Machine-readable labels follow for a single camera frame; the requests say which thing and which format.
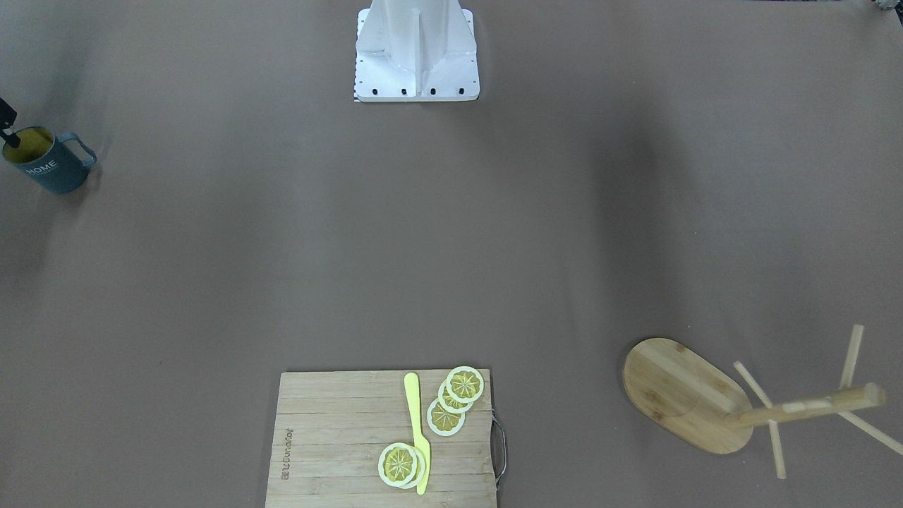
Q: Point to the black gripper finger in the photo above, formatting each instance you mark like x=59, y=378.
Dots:
x=8, y=116

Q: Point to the dark teal HOME mug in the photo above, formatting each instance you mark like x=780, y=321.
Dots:
x=59, y=163

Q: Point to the wooden mug tree rack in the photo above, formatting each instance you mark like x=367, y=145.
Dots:
x=696, y=401

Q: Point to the bamboo cutting board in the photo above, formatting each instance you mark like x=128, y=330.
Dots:
x=330, y=429

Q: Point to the yellow plastic toy knife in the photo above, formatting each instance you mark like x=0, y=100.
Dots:
x=412, y=392

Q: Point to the lemon slice toy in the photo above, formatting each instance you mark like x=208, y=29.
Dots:
x=396, y=465
x=442, y=422
x=465, y=384
x=449, y=403
x=420, y=463

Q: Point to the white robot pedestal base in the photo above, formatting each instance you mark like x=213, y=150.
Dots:
x=416, y=51

